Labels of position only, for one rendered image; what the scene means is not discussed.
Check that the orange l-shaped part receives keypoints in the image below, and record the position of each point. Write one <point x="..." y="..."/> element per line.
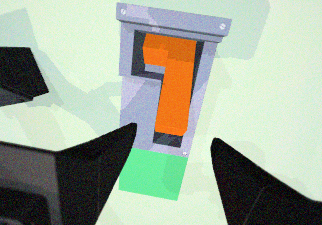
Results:
<point x="177" y="55"/>

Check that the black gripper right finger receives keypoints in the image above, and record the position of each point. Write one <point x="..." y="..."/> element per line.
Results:
<point x="252" y="196"/>

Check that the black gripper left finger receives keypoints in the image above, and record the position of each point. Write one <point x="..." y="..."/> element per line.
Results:
<point x="76" y="181"/>

